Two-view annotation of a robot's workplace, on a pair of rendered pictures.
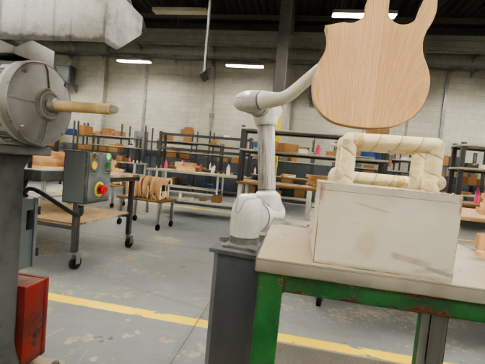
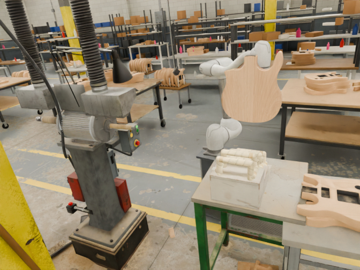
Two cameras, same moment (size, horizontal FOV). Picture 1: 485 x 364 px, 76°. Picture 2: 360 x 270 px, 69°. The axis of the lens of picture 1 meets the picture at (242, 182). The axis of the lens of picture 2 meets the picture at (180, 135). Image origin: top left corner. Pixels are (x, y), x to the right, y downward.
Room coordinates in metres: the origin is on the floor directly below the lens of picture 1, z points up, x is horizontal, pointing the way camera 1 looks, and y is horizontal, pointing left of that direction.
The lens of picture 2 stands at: (-0.55, -0.41, 1.92)
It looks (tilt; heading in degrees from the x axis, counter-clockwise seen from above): 25 degrees down; 18
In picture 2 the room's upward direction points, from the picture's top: 6 degrees counter-clockwise
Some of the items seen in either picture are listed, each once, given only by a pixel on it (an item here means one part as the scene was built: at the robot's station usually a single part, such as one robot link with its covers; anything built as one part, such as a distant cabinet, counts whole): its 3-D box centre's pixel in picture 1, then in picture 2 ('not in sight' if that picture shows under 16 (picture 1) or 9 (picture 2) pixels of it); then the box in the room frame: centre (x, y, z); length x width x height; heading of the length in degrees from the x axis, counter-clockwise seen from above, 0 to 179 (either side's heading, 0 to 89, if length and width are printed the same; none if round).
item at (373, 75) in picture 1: (369, 64); (250, 89); (1.01, -0.37, 1.48); 0.35 x 0.04 x 0.40; 80
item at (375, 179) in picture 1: (370, 179); (241, 159); (0.81, -0.33, 1.12); 0.20 x 0.03 x 0.03; 80
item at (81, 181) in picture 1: (68, 182); (122, 141); (1.23, 0.68, 0.99); 0.24 x 0.21 x 0.26; 81
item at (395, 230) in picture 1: (376, 224); (237, 184); (0.70, -0.31, 1.02); 0.27 x 0.15 x 0.17; 81
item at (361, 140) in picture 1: (391, 142); (234, 161); (0.66, -0.30, 1.20); 0.20 x 0.03 x 0.03; 80
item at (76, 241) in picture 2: not in sight; (111, 233); (1.01, 0.87, 0.12); 0.61 x 0.51 x 0.25; 171
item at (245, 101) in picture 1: (249, 101); (208, 68); (1.72, 0.00, 1.47); 0.18 x 0.14 x 0.13; 52
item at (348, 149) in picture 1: (347, 162); (219, 166); (0.67, -0.22, 1.15); 0.03 x 0.03 x 0.09
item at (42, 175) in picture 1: (56, 175); (117, 141); (1.17, 0.70, 1.02); 0.19 x 0.04 x 0.04; 171
